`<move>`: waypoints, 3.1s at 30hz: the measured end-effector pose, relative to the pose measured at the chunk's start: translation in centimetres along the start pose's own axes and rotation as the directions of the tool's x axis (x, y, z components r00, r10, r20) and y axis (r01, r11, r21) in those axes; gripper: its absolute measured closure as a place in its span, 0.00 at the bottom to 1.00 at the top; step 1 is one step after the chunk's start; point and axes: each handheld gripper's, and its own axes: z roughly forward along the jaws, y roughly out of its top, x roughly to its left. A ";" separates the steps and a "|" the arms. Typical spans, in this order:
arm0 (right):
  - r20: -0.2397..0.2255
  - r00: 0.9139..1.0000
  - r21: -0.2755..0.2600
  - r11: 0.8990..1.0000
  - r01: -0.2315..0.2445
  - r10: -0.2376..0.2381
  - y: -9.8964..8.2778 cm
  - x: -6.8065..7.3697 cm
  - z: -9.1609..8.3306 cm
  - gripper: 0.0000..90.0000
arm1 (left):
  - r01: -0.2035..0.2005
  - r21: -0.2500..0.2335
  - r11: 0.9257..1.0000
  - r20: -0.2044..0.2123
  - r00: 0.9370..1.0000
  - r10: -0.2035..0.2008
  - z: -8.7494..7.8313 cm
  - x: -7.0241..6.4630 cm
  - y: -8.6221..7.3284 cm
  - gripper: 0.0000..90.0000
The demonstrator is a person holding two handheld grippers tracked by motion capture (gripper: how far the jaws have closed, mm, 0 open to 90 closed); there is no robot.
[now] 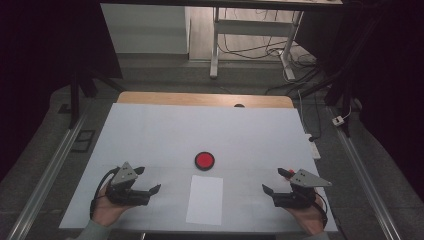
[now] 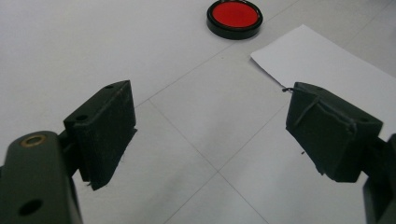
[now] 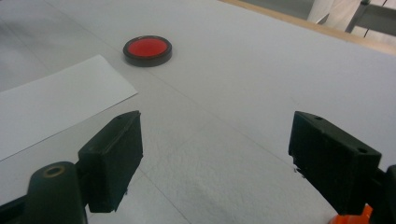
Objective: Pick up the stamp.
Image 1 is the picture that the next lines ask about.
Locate black stand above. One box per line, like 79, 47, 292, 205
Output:
299, 13, 384, 138
68, 66, 128, 130

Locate black floor cable bundle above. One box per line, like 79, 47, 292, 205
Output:
218, 8, 323, 97

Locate metal floor rail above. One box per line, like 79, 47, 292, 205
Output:
328, 106, 403, 240
6, 109, 89, 240

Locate person's left hand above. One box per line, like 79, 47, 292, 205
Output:
90, 182, 135, 228

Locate round red ink pad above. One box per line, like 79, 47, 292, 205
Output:
194, 151, 216, 172

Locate black floor hatch frame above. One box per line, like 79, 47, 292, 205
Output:
70, 129, 97, 154

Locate white power strip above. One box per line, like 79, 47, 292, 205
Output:
304, 133, 322, 160

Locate large white table cover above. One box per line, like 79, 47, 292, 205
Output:
59, 102, 339, 233

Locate white-legged desk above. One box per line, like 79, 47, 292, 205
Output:
99, 0, 344, 81

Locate person's right hand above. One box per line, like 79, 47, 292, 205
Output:
282, 199, 327, 236

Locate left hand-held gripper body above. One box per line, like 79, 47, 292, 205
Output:
105, 161, 152, 207

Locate small white paper sheet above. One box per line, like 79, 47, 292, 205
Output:
185, 174, 224, 226

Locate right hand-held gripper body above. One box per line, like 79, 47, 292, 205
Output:
271, 168, 333, 211

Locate dark curtain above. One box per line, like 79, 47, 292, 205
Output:
295, 0, 424, 203
0, 0, 123, 183

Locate right hand-held gripper cable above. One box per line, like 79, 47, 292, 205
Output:
313, 191, 330, 230

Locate white cabinet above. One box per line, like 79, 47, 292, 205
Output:
100, 3, 191, 55

